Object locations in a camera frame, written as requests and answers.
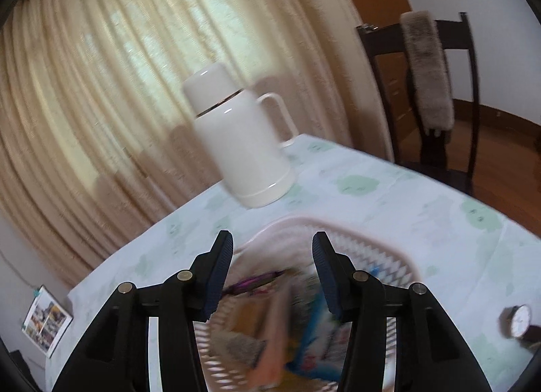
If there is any pink plastic basket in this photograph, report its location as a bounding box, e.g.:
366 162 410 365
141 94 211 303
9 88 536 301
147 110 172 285
192 217 423 392

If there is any grey fuzzy chair cover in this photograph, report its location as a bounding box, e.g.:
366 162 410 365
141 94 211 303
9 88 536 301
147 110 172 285
399 11 455 131

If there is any purple candy wrapper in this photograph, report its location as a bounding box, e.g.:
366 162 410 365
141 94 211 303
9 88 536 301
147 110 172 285
222 270 288 296

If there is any beige patterned curtain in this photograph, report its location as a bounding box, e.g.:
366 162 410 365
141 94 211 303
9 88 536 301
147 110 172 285
0 0 368 291

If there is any white green printed tablecloth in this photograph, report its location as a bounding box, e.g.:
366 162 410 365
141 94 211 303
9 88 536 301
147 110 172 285
68 133 541 392

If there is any blue and white cracker packet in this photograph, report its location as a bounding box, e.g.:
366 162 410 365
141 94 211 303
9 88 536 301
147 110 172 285
287 263 387 382

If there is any peach snack packet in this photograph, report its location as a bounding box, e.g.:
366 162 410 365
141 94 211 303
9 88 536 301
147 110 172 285
249 278 297 390

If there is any dark wooden chair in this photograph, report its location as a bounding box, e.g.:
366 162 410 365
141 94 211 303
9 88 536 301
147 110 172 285
356 12 483 196

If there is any cream thermos jug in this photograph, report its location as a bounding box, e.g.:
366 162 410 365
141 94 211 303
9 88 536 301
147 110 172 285
182 63 300 209

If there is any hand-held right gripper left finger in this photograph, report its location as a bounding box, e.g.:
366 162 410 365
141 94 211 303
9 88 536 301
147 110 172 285
51 230 234 392

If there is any photo desk calendar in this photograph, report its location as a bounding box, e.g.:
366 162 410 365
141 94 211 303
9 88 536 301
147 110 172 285
22 286 73 359

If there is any wristwatch with dark strap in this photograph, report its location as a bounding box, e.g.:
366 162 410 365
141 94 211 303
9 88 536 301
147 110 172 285
499 304 539 350

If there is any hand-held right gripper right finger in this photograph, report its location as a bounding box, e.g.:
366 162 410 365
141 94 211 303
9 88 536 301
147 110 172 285
311 231 493 392

